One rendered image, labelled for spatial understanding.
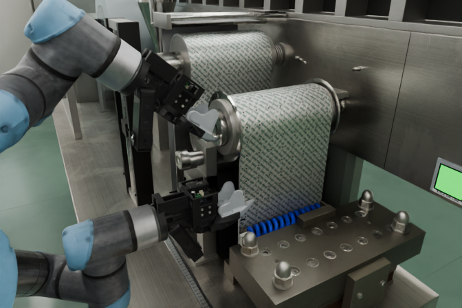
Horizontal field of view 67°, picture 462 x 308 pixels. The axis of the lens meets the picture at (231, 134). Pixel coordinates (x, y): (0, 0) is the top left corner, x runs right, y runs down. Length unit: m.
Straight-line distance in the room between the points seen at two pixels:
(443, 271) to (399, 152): 1.75
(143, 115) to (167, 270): 0.43
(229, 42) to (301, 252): 0.52
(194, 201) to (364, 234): 0.38
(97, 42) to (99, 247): 0.32
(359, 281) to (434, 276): 1.74
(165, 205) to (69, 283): 0.21
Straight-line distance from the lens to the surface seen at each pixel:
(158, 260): 0.92
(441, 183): 0.78
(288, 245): 0.75
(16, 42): 6.14
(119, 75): 0.56
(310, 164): 0.82
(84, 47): 0.55
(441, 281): 2.44
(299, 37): 1.00
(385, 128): 0.83
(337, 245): 0.78
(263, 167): 0.73
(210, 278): 0.86
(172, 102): 0.60
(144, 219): 0.64
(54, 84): 0.57
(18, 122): 0.46
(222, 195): 0.73
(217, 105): 0.71
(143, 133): 0.61
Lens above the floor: 1.51
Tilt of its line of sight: 23 degrees down
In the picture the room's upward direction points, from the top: straight up
